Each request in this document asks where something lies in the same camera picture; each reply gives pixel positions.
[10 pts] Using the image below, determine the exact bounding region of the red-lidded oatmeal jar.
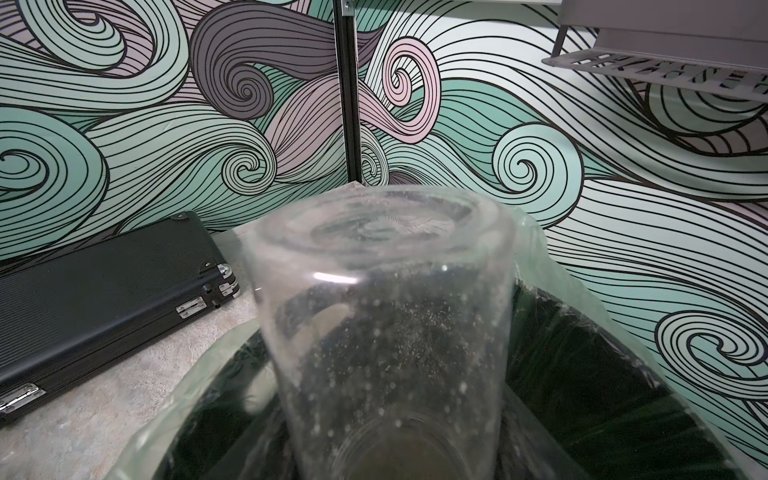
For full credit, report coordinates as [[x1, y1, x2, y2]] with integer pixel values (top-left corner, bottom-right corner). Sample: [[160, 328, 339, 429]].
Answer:
[[241, 185, 518, 479]]

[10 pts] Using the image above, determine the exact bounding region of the black bin with green liner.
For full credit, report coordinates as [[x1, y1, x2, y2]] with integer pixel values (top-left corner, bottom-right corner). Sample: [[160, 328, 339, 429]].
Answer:
[[109, 212, 767, 479]]

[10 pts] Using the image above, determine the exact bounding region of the black flat tray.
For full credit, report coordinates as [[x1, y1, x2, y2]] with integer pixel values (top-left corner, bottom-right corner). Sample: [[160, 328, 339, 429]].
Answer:
[[1, 211, 240, 425]]

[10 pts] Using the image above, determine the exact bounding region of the black corner frame post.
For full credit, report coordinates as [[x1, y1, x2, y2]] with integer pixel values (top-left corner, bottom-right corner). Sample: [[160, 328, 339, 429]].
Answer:
[[333, 0, 363, 183]]

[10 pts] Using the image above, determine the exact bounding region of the black wall shelf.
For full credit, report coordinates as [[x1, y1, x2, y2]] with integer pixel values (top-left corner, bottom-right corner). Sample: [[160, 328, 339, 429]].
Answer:
[[543, 1, 767, 103]]

